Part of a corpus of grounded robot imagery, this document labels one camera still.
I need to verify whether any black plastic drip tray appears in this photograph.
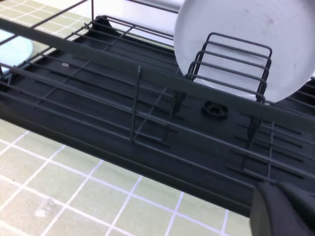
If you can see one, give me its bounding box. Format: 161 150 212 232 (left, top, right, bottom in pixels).
0 15 315 218

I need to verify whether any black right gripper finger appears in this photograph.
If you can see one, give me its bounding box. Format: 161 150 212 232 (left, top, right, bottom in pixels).
250 182 315 236

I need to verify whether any grey round plate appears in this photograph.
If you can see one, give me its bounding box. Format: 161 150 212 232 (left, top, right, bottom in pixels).
174 0 315 102

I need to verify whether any light blue round plate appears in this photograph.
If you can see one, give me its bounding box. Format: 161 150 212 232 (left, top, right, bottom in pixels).
0 36 33 66

